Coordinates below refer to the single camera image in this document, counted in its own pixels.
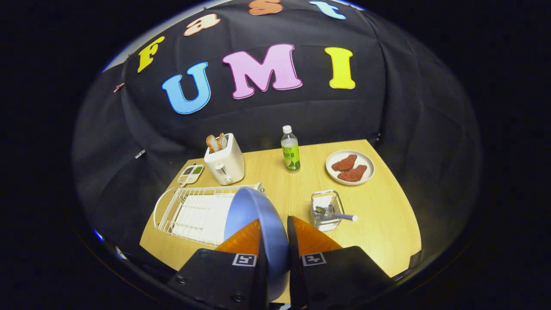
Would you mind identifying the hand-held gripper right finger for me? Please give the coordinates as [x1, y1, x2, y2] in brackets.
[287, 215, 393, 310]

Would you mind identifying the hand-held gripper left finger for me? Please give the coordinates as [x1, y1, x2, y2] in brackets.
[167, 219, 269, 310]

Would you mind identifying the clear wire basket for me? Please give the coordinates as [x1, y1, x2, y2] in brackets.
[311, 190, 345, 232]

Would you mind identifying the blue plate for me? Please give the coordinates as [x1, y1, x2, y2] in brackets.
[224, 187, 289, 302]

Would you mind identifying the metal spoon with grey handle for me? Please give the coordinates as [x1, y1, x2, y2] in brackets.
[316, 206, 358, 222]

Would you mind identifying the white wire dish rack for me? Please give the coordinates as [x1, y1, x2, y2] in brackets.
[153, 183, 264, 248]

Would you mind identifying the white plate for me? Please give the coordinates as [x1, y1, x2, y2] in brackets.
[325, 150, 375, 186]

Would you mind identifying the white toaster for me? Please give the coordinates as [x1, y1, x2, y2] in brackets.
[204, 133, 245, 186]

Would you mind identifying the green label drink bottle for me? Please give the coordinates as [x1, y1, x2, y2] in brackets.
[281, 125, 301, 173]

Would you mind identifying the small divided condiment tray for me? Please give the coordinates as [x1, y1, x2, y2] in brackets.
[177, 164, 204, 186]

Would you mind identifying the black backdrop cloth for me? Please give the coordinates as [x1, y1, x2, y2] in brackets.
[71, 0, 483, 276]

